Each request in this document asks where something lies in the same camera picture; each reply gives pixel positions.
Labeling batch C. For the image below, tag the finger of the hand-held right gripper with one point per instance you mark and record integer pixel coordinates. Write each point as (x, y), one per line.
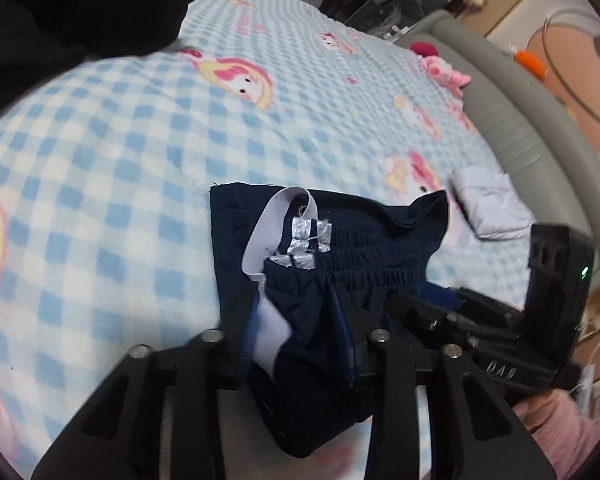
(480, 305)
(430, 320)

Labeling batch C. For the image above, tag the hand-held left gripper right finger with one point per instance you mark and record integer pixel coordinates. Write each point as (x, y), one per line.
(341, 330)

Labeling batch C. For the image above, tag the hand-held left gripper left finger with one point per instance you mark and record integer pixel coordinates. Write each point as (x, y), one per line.
(248, 345)

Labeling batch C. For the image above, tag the navy pants with silver stripes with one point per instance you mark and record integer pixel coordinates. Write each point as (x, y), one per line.
(380, 245)

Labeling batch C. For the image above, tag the person's right forearm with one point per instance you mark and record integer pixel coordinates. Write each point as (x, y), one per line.
(560, 435)

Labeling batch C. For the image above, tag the folded white cloth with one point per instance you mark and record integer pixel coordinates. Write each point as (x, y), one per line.
(490, 205)

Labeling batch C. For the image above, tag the blue checked cartoon blanket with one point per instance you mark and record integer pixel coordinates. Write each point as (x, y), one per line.
(105, 185)

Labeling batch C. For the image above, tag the orange toy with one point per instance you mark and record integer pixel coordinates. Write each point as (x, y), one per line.
(532, 62)

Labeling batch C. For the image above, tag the pink plush toy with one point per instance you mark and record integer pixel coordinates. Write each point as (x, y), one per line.
(445, 72)

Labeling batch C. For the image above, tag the red plush toy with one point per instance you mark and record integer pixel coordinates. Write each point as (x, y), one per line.
(424, 48)

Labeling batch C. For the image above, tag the black knit garment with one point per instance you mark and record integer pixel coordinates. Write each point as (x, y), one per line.
(55, 10)

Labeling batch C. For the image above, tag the grey padded bed frame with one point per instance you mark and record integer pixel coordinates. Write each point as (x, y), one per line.
(530, 125)

